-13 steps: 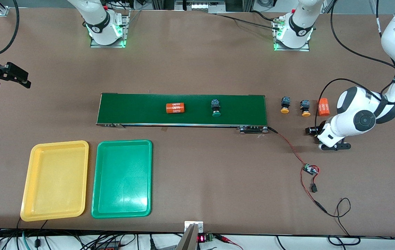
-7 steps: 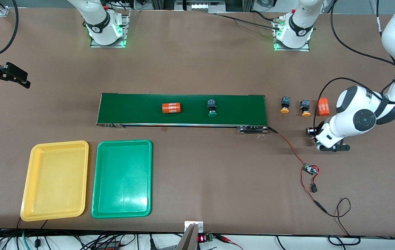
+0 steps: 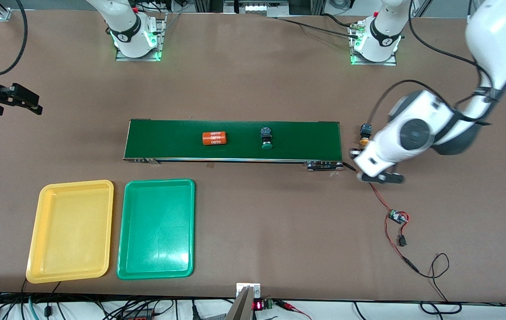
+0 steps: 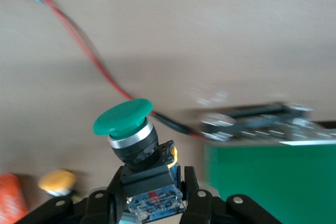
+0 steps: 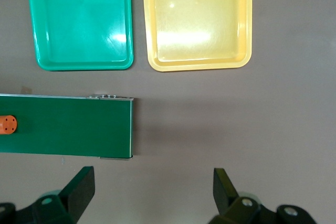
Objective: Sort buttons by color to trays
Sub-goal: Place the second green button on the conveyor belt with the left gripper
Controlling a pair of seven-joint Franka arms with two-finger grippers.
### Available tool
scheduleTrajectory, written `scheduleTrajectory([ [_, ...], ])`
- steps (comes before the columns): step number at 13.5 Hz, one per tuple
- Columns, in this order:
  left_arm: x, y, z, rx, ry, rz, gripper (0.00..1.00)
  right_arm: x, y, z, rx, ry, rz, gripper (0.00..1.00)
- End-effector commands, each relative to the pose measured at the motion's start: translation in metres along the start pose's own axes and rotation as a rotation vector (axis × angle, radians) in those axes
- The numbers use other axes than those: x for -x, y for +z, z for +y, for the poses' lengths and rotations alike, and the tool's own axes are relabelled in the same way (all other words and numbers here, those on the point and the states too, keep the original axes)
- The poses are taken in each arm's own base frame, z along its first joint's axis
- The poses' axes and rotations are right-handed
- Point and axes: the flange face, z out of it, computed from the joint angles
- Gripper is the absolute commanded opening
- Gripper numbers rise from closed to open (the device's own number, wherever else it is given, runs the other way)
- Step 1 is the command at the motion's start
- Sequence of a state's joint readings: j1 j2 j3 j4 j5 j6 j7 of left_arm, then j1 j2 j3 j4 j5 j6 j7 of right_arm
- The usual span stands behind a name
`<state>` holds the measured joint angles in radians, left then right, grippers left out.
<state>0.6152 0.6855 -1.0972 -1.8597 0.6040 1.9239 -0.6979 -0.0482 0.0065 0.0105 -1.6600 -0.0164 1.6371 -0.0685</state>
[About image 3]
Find grey control box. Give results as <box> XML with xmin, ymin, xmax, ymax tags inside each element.
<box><xmin>223</xmin><ymin>0</ymin><xmax>290</xmax><ymax>17</ymax></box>

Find orange cylinder printed 4680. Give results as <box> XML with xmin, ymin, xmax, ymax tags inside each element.
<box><xmin>202</xmin><ymin>130</ymin><xmax>228</xmax><ymax>146</ymax></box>

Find yellow plastic tray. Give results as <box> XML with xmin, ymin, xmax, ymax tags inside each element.
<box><xmin>25</xmin><ymin>179</ymin><xmax>115</xmax><ymax>284</ymax></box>

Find green belt conveyor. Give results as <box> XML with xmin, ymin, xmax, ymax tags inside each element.
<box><xmin>123</xmin><ymin>119</ymin><xmax>345</xmax><ymax>172</ymax></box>

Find thin black looped cable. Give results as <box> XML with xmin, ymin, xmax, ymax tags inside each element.
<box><xmin>420</xmin><ymin>252</ymin><xmax>462</xmax><ymax>315</ymax></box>

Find black arm base cable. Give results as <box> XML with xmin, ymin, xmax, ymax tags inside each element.
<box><xmin>275</xmin><ymin>12</ymin><xmax>362</xmax><ymax>40</ymax></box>

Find green push button green contact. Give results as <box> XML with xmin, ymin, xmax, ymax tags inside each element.
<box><xmin>259</xmin><ymin>127</ymin><xmax>275</xmax><ymax>150</ymax></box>

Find small black inline switch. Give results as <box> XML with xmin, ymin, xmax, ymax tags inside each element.
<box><xmin>397</xmin><ymin>221</ymin><xmax>410</xmax><ymax>248</ymax></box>

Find green plastic tray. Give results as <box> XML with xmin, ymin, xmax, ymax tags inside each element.
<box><xmin>116</xmin><ymin>178</ymin><xmax>196</xmax><ymax>281</ymax></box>

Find red black motor wire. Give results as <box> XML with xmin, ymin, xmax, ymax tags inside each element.
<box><xmin>342</xmin><ymin>162</ymin><xmax>397</xmax><ymax>214</ymax></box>

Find red clip test lead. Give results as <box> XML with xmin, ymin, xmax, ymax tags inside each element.
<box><xmin>275</xmin><ymin>300</ymin><xmax>312</xmax><ymax>320</ymax></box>

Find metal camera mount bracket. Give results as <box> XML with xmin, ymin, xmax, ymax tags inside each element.
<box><xmin>225</xmin><ymin>283</ymin><xmax>261</xmax><ymax>320</ymax></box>

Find small green circuit board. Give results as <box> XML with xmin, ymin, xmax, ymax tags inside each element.
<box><xmin>389</xmin><ymin>209</ymin><xmax>410</xmax><ymax>225</ymax></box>

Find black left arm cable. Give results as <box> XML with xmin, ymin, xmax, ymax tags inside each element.
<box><xmin>366</xmin><ymin>0</ymin><xmax>491</xmax><ymax>129</ymax></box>

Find aluminium arm base plate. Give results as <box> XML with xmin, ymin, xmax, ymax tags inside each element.
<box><xmin>349</xmin><ymin>22</ymin><xmax>398</xmax><ymax>66</ymax></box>
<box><xmin>115</xmin><ymin>12</ymin><xmax>167</xmax><ymax>62</ymax></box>

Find red black power lead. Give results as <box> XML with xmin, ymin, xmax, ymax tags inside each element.
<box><xmin>384</xmin><ymin>218</ymin><xmax>420</xmax><ymax>274</ymax></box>

